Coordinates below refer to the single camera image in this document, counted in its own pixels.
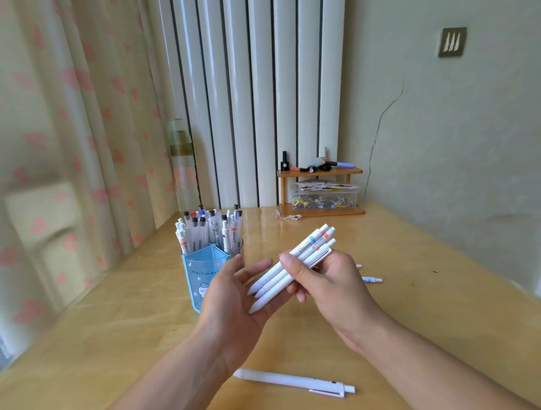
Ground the person's left hand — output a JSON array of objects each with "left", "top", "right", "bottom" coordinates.
[{"left": 196, "top": 255, "right": 293, "bottom": 365}]

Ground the person's right hand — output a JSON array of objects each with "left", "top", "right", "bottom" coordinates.
[{"left": 279, "top": 249, "right": 386, "bottom": 352}]

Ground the white pen with blue label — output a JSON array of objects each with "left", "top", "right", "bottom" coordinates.
[{"left": 247, "top": 223, "right": 329, "bottom": 296}]

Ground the white pen with red label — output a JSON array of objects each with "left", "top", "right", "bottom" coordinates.
[{"left": 254, "top": 226, "right": 336, "bottom": 299}]

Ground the plain white pen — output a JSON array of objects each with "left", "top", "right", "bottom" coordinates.
[
  {"left": 308, "top": 248, "right": 334, "bottom": 269},
  {"left": 249, "top": 238, "right": 337, "bottom": 315}
]

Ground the person's right forearm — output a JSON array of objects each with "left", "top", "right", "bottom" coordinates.
[{"left": 338, "top": 312, "right": 541, "bottom": 410}]

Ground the person's left forearm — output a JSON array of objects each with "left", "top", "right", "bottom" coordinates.
[{"left": 109, "top": 327, "right": 247, "bottom": 410}]

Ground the blue cartoon pen holder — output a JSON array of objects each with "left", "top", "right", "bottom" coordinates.
[{"left": 181, "top": 242, "right": 245, "bottom": 313}]

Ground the bunch of capped gel pens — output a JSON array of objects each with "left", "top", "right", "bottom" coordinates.
[{"left": 175, "top": 204, "right": 243, "bottom": 256}]

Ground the small wooden shelf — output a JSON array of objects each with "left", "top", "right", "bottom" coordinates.
[{"left": 277, "top": 167, "right": 366, "bottom": 219}]

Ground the clear plastic box of clips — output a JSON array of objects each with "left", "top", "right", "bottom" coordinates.
[{"left": 289, "top": 185, "right": 361, "bottom": 210}]

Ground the pile of paper stickers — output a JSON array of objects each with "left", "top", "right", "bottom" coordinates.
[{"left": 296, "top": 179, "right": 360, "bottom": 191}]

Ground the translucent water bottle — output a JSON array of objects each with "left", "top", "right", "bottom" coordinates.
[{"left": 166, "top": 119, "right": 200, "bottom": 213}]

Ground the white click pen with clip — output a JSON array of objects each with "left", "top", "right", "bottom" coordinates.
[{"left": 233, "top": 368, "right": 356, "bottom": 399}]

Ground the white column radiator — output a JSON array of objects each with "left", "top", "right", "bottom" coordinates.
[{"left": 157, "top": 0, "right": 346, "bottom": 208}]

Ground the cream curtain with pink hearts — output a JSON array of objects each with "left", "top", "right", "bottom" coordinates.
[{"left": 0, "top": 0, "right": 178, "bottom": 372}]

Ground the metal wall switch plate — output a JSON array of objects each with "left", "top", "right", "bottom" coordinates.
[{"left": 438, "top": 27, "right": 467, "bottom": 58}]

